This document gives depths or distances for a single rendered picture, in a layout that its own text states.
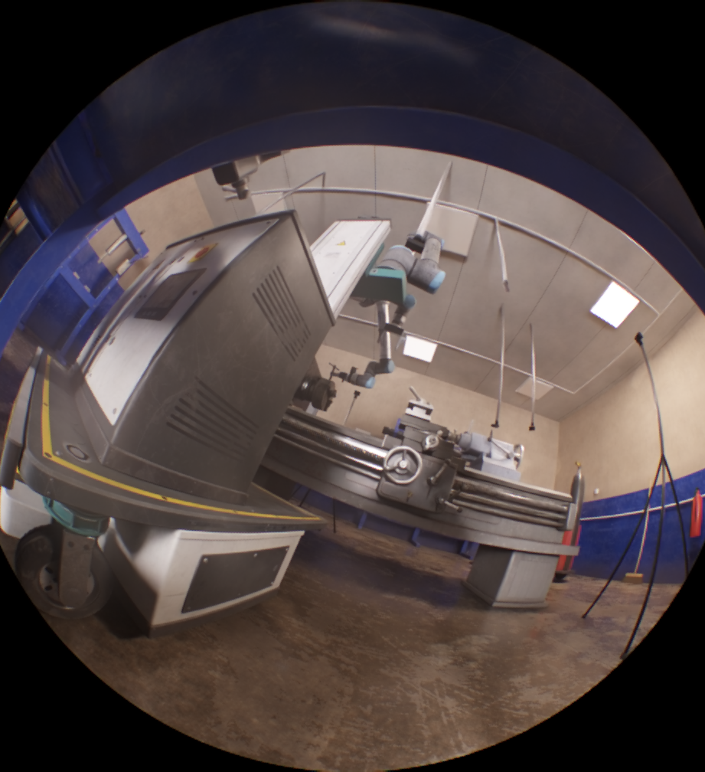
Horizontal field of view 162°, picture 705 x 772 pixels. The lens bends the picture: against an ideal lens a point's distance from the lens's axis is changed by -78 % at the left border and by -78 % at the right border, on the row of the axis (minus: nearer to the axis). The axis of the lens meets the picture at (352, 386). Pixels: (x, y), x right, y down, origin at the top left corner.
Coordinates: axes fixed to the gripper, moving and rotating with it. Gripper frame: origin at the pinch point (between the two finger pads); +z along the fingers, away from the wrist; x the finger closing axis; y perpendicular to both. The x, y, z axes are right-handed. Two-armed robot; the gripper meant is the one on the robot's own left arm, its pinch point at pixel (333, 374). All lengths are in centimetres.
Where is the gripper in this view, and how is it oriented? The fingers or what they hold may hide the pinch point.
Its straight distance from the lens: 197.1
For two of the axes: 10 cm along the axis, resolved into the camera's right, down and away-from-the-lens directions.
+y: -2.8, 9.5, -1.0
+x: 3.4, 2.0, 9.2
